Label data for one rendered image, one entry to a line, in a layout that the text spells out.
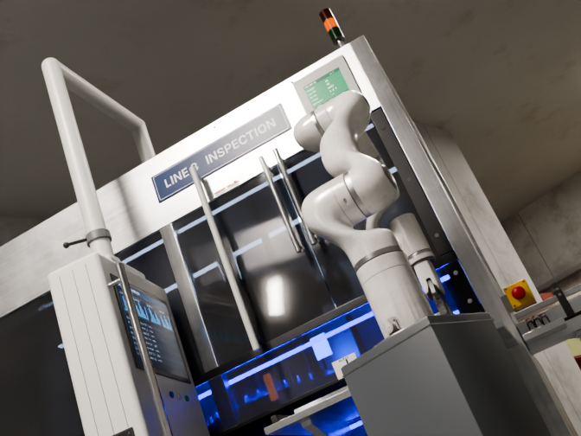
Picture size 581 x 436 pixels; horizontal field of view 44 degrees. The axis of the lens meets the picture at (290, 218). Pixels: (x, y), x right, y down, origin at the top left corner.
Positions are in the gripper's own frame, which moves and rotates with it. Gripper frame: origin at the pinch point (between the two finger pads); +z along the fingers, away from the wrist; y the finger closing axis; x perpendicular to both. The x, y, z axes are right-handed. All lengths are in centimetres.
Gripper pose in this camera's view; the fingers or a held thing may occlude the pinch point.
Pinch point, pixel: (445, 310)
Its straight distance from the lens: 214.3
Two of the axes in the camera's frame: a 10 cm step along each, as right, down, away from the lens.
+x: 8.6, -4.6, -2.3
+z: 3.5, 8.5, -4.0
